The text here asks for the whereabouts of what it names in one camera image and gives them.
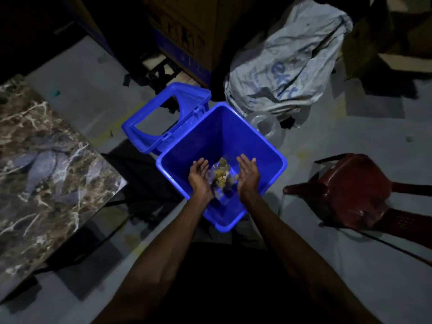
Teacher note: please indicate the person's left hand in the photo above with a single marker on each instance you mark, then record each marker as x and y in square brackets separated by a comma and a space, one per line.
[199, 178]

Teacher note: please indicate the person's right hand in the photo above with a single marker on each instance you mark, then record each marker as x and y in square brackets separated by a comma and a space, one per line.
[249, 178]

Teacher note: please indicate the person's right fingers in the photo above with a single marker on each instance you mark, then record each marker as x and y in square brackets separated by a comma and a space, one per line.
[246, 163]

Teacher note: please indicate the person's left fingers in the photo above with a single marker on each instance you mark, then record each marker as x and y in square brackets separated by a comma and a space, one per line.
[200, 166]

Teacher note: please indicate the person's right forearm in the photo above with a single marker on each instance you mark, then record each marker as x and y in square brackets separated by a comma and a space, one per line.
[290, 256]

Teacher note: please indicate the person's left forearm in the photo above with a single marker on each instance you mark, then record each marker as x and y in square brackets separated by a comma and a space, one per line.
[168, 253]

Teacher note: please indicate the clear bag of food scraps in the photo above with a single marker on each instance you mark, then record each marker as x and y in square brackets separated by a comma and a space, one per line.
[221, 175]

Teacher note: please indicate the blue plastic waste bin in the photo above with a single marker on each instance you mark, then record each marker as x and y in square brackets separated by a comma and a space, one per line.
[222, 131]

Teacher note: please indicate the clear plastic jar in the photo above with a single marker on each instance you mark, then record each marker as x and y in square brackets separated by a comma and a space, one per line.
[268, 128]

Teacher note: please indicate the red-brown plastic chair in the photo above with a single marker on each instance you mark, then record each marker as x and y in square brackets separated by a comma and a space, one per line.
[351, 192]

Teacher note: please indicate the white woven sack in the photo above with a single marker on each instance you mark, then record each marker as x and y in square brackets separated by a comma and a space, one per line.
[290, 60]

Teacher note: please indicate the person's black clothing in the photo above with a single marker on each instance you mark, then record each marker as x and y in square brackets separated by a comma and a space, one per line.
[233, 283]

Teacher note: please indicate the brown cardboard box blue print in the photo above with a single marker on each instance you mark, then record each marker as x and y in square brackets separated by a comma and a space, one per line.
[189, 33]

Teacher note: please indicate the plain brown cardboard box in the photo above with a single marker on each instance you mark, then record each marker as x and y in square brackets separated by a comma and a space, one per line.
[388, 33]

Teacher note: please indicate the blue bin lid frame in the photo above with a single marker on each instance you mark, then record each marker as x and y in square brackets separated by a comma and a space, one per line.
[189, 111]

